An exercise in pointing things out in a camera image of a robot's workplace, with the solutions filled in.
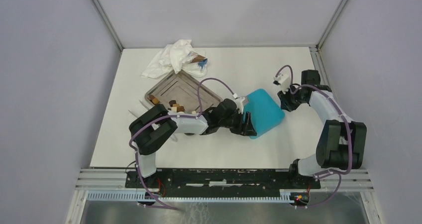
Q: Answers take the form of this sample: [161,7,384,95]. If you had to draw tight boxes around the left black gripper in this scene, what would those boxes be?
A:
[219,110,257,136]

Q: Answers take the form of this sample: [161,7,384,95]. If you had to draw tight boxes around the teal box lid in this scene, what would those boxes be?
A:
[244,89,285,139]

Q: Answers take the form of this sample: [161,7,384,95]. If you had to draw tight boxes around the metal serving tongs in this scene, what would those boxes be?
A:
[127,99,179,143]

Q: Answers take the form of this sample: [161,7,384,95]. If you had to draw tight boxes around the stainless steel tray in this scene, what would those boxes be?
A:
[144,71,222,113]

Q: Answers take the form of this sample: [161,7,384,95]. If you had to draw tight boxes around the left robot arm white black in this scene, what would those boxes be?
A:
[128,99,257,188]

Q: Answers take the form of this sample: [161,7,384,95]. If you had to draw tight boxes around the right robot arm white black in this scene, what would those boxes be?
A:
[273,70,367,188]

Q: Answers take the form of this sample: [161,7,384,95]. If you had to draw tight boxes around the brown blue wrapper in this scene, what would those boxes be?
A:
[187,51,208,69]

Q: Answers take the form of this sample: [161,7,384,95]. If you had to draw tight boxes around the white crumpled cloth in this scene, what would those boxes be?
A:
[141,39,208,79]

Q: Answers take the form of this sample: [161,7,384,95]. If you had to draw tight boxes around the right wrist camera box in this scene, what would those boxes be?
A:
[273,74,293,93]

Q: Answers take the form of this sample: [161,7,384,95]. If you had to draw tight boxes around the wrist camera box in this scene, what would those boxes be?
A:
[234,97,249,114]
[273,74,293,93]

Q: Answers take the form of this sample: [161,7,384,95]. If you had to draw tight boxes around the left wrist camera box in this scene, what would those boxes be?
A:
[234,97,249,114]

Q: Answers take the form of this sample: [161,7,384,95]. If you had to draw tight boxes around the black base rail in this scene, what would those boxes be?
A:
[125,168,321,198]

